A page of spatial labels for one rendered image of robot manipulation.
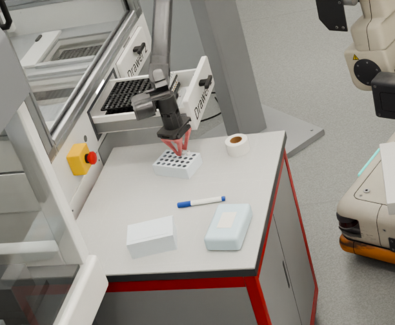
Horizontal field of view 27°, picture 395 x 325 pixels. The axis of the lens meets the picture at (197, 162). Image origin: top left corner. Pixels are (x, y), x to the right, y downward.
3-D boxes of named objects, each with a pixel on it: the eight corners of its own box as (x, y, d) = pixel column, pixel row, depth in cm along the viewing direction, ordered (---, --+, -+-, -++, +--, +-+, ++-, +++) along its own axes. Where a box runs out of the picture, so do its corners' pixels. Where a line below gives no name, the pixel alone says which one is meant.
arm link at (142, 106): (162, 66, 233) (164, 75, 242) (123, 78, 233) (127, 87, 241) (173, 104, 231) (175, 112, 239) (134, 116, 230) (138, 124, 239)
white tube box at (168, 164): (202, 162, 246) (199, 152, 244) (189, 179, 240) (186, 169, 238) (169, 158, 252) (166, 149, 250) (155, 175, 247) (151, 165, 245)
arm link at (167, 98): (174, 93, 232) (171, 84, 237) (151, 100, 232) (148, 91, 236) (180, 113, 235) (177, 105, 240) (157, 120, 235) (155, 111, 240)
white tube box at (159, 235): (177, 229, 221) (172, 215, 219) (177, 249, 214) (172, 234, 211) (133, 239, 223) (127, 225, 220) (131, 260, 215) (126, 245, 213)
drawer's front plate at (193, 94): (214, 83, 274) (206, 55, 268) (197, 130, 251) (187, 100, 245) (210, 84, 274) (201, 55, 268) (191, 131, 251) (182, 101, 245)
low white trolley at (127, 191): (326, 305, 290) (285, 129, 249) (308, 456, 241) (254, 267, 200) (173, 310, 308) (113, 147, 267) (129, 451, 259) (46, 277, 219)
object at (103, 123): (207, 82, 272) (202, 66, 269) (191, 124, 252) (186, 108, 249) (99, 96, 285) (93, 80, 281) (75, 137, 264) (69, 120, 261)
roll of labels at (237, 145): (254, 146, 246) (252, 135, 244) (240, 159, 242) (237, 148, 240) (237, 142, 250) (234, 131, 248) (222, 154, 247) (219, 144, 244)
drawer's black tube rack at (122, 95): (182, 91, 271) (177, 74, 268) (170, 118, 257) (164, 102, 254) (121, 98, 278) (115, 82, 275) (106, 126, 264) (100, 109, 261)
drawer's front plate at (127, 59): (150, 51, 308) (142, 25, 303) (130, 90, 286) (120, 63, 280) (146, 51, 309) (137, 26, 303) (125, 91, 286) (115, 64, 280)
